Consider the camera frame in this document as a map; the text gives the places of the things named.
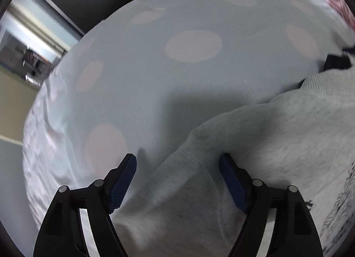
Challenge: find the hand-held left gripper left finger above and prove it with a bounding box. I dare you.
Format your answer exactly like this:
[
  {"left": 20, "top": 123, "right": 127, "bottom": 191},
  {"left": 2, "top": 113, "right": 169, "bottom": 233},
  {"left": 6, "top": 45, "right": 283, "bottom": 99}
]
[{"left": 33, "top": 153, "right": 138, "bottom": 257}]

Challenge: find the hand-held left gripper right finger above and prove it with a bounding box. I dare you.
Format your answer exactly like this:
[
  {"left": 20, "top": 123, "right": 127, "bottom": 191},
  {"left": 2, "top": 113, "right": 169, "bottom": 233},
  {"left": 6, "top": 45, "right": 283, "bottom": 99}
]
[{"left": 219, "top": 153, "right": 323, "bottom": 257}]

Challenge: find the grey printed sweatshirt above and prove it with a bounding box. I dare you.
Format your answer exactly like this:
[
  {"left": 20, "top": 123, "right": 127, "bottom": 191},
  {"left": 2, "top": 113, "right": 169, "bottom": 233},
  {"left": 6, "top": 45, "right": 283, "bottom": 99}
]
[{"left": 109, "top": 48, "right": 355, "bottom": 257}]

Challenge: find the grey polka dot bedsheet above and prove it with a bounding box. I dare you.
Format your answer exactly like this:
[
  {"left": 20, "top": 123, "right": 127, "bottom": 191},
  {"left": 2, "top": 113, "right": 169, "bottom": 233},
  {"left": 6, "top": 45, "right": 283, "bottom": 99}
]
[{"left": 22, "top": 0, "right": 355, "bottom": 257}]

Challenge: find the beige door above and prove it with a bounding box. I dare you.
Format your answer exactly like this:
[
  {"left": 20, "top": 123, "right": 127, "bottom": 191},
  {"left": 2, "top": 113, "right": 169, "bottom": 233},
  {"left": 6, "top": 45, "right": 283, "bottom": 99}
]
[{"left": 0, "top": 64, "right": 42, "bottom": 147}]

